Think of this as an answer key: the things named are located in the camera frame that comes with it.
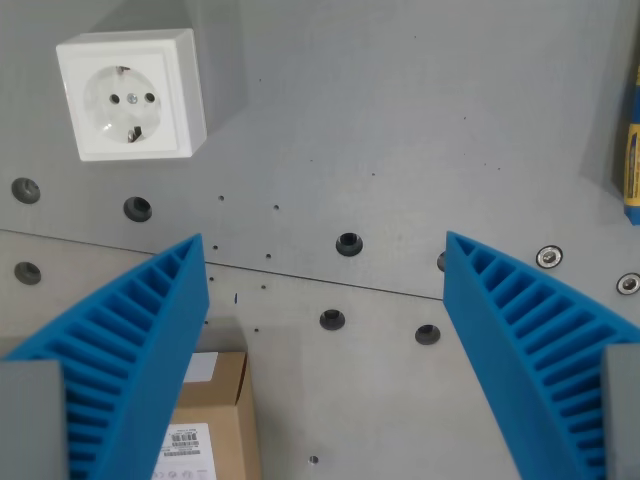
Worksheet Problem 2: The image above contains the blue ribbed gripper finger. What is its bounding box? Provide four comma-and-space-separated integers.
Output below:
442, 230, 640, 480
0, 232, 210, 480

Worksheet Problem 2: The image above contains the brown cardboard box with label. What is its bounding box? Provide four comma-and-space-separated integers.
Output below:
149, 351, 263, 480

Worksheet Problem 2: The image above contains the blue and yellow package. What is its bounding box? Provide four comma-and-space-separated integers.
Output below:
619, 63, 640, 227

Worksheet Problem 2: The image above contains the white wall socket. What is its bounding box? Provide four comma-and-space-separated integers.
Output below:
55, 27, 209, 163

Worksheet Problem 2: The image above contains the silver hex socket screw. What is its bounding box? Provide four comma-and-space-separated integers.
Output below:
535, 244, 565, 270
615, 272, 640, 297

